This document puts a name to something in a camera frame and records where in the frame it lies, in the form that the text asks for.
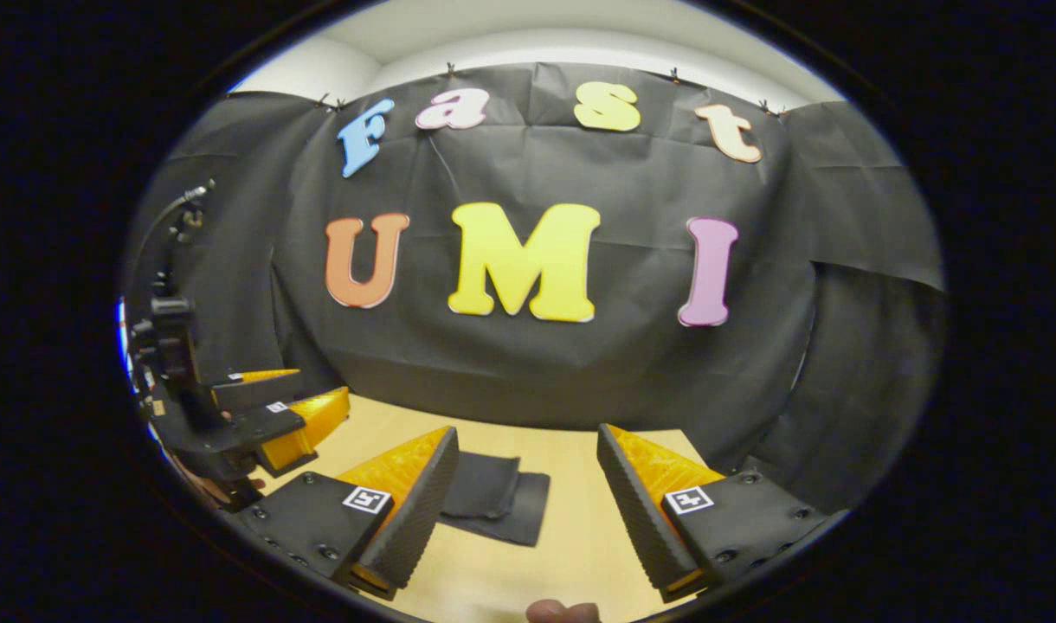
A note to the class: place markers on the black backdrop cloth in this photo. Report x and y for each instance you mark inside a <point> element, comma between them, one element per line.
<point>537,363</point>

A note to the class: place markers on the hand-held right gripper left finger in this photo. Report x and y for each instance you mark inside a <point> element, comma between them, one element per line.
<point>420,519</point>

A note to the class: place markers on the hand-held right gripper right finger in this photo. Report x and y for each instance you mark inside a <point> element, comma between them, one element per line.
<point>636,519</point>

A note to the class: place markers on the dark blue jeans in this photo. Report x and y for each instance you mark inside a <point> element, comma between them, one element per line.
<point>493,493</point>

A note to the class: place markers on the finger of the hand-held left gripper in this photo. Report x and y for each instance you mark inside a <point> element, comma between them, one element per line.
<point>255,391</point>
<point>316,424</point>

